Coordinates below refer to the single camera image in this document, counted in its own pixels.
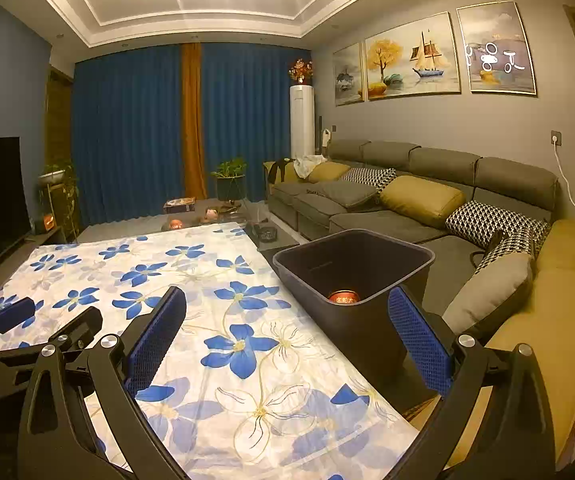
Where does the large yellow cushion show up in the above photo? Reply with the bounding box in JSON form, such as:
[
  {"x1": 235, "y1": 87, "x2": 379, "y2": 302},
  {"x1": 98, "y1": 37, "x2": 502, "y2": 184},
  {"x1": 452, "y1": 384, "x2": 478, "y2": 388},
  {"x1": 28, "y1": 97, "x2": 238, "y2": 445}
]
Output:
[{"x1": 447, "y1": 220, "x2": 575, "y2": 461}]

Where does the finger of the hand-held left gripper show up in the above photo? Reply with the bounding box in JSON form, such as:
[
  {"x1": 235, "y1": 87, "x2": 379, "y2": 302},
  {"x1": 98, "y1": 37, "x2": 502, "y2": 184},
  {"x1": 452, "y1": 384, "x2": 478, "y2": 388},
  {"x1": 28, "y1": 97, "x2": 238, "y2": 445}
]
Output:
[
  {"x1": 0, "y1": 306, "x2": 103, "y2": 364},
  {"x1": 0, "y1": 296, "x2": 36, "y2": 348}
]

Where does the black handbag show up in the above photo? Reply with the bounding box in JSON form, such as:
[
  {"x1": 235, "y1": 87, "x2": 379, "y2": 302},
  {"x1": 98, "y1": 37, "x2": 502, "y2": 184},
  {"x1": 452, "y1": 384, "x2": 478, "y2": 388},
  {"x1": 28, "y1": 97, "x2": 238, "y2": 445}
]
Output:
[{"x1": 470, "y1": 230, "x2": 505, "y2": 266}]

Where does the trailing potted plant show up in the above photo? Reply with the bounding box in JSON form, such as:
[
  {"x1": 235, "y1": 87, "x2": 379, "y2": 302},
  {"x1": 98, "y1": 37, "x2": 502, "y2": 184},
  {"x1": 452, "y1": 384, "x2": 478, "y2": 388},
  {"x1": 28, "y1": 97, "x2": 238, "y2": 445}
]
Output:
[{"x1": 38, "y1": 160, "x2": 81, "y2": 241}]

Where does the white cable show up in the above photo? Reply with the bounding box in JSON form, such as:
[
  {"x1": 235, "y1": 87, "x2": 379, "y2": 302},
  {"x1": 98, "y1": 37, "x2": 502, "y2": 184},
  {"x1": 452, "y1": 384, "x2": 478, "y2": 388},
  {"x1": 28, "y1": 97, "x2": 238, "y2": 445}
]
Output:
[{"x1": 556, "y1": 145, "x2": 575, "y2": 231}]

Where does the plant stand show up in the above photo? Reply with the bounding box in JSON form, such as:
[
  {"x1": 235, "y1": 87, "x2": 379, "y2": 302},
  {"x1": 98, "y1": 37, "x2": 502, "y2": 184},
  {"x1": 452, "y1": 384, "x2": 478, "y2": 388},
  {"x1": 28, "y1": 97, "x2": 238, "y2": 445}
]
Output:
[{"x1": 45, "y1": 182, "x2": 78, "y2": 241}]

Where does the grey plastic bin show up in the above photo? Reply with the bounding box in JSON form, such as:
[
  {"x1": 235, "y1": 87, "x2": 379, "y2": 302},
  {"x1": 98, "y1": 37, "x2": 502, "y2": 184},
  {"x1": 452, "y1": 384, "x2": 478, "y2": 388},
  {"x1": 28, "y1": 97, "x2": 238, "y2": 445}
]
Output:
[{"x1": 272, "y1": 229, "x2": 435, "y2": 386}]

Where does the small landscape painting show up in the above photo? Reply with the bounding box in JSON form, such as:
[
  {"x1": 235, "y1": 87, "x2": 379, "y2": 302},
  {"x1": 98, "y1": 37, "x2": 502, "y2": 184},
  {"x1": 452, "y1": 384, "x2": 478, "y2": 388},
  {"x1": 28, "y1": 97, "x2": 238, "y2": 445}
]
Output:
[{"x1": 332, "y1": 42, "x2": 365, "y2": 107}]

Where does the orange curtain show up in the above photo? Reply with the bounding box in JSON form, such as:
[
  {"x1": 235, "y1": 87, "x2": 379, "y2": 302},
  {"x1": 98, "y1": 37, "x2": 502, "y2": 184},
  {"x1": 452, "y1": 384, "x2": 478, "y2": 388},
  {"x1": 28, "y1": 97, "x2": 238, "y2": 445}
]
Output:
[{"x1": 180, "y1": 42, "x2": 207, "y2": 201}]

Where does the wooden door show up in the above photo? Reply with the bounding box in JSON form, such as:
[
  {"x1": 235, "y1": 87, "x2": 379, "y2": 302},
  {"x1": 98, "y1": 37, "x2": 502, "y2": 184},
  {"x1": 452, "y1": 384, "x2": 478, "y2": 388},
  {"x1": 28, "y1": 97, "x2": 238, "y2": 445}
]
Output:
[{"x1": 45, "y1": 70, "x2": 73, "y2": 171}]

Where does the houndstooth cushion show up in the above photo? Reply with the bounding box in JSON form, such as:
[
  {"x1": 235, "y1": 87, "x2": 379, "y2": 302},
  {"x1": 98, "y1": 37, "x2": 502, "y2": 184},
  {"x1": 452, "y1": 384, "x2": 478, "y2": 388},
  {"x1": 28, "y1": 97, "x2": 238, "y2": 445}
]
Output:
[
  {"x1": 477, "y1": 227, "x2": 538, "y2": 273},
  {"x1": 445, "y1": 200, "x2": 551, "y2": 251},
  {"x1": 342, "y1": 167, "x2": 397, "y2": 191}
]

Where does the light grey cushion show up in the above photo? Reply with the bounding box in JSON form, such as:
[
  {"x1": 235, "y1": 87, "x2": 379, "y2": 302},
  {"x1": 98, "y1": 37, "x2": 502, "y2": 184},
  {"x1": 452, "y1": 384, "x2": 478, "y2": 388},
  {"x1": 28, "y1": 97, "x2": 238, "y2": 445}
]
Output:
[{"x1": 441, "y1": 252, "x2": 535, "y2": 336}]

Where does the blue floral cloth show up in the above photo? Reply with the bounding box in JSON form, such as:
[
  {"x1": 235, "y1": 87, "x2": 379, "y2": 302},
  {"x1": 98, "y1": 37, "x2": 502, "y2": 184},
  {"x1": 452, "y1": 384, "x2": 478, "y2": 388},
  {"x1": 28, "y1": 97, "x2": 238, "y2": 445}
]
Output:
[{"x1": 0, "y1": 222, "x2": 421, "y2": 480}]

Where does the black jacket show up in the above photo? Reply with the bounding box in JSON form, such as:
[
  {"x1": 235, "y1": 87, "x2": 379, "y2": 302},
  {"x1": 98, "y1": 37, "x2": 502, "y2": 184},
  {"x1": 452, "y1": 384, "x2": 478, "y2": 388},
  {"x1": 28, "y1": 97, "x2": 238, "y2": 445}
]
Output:
[{"x1": 268, "y1": 158, "x2": 293, "y2": 183}]

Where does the grey sofa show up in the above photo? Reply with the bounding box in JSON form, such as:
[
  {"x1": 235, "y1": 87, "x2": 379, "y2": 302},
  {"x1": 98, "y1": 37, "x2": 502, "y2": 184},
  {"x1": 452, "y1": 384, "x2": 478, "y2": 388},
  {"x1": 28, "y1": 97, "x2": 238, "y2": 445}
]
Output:
[{"x1": 262, "y1": 139, "x2": 575, "y2": 461}]

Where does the white standing air conditioner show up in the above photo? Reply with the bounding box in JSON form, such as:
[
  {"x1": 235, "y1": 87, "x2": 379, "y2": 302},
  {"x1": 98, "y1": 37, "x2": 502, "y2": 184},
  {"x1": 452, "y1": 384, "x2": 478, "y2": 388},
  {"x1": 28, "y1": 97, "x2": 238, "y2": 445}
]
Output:
[{"x1": 290, "y1": 85, "x2": 315, "y2": 161}]

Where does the potted plant dark pot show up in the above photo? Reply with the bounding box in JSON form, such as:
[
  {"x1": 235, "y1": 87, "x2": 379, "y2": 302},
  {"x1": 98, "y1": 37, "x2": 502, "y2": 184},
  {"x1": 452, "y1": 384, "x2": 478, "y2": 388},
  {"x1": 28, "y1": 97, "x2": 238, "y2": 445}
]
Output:
[{"x1": 212, "y1": 157, "x2": 247, "y2": 201}]

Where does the small yellow cushion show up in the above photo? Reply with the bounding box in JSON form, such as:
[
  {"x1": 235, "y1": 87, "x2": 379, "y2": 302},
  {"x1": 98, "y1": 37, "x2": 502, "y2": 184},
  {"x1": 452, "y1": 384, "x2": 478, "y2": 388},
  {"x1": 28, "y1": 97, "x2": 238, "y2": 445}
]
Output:
[{"x1": 307, "y1": 162, "x2": 351, "y2": 183}]

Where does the sailboat painting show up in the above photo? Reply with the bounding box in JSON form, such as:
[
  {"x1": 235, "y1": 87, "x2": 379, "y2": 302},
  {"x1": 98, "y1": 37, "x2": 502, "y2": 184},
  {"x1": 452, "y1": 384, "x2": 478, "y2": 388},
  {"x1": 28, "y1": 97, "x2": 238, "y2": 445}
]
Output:
[{"x1": 364, "y1": 11, "x2": 461, "y2": 102}]

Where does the flat grey cushion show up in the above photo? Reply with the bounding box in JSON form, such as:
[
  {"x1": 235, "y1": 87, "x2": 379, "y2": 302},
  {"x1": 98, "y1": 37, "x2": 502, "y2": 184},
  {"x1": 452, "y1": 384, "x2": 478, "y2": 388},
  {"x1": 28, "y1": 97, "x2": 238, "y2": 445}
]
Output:
[{"x1": 317, "y1": 180, "x2": 381, "y2": 209}]

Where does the blue curtain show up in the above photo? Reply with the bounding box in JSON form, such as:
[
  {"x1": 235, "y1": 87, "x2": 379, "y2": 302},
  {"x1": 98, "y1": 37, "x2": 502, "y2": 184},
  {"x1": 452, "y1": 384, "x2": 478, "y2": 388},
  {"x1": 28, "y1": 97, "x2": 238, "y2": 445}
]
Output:
[
  {"x1": 200, "y1": 42, "x2": 313, "y2": 201},
  {"x1": 71, "y1": 45, "x2": 188, "y2": 226}
]

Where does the red cylindrical can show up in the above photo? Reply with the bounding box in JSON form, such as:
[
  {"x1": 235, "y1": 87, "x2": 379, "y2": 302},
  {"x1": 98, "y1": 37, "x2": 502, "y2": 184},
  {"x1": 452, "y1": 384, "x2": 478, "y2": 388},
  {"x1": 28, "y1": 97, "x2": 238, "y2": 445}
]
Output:
[{"x1": 328, "y1": 290, "x2": 363, "y2": 306}]

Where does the flower bouquet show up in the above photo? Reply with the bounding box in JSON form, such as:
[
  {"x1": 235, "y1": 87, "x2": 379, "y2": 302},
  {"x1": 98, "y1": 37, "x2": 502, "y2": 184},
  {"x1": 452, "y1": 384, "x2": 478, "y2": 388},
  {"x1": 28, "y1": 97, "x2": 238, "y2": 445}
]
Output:
[{"x1": 287, "y1": 58, "x2": 314, "y2": 86}]

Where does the grey abstract painting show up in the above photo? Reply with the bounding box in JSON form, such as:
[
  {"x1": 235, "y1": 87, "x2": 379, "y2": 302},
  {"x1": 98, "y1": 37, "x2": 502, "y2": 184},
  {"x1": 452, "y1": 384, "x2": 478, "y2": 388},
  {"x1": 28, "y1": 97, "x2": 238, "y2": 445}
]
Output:
[{"x1": 456, "y1": 1, "x2": 538, "y2": 97}]

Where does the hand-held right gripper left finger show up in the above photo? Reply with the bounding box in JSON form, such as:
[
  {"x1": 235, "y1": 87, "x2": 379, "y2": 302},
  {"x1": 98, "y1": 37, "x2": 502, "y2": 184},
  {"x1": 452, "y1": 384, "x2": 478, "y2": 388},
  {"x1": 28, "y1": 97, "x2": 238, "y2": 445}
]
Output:
[{"x1": 18, "y1": 285, "x2": 191, "y2": 480}]

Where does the white cloth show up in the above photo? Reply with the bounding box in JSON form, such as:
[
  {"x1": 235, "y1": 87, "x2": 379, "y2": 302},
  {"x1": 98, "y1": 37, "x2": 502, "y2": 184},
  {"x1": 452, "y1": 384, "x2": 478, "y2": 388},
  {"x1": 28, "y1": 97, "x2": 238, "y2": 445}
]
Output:
[{"x1": 294, "y1": 155, "x2": 327, "y2": 178}]

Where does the dark television cabinet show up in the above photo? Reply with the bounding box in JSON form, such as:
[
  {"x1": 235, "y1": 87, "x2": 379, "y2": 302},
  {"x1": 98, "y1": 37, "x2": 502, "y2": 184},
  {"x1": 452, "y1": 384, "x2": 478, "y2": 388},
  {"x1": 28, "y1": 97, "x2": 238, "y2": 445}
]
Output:
[{"x1": 0, "y1": 225, "x2": 66, "y2": 311}]

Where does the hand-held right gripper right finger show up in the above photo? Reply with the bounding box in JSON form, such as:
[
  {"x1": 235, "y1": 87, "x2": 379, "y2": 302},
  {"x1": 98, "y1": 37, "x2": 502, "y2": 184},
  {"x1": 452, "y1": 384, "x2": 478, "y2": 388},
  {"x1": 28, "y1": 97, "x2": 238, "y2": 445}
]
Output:
[{"x1": 385, "y1": 287, "x2": 555, "y2": 480}]

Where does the glass coffee table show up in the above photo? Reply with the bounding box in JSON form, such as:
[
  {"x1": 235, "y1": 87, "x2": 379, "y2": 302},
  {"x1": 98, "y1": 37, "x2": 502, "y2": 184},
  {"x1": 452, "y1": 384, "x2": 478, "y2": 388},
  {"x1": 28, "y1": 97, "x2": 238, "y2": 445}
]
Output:
[{"x1": 242, "y1": 200, "x2": 298, "y2": 247}]

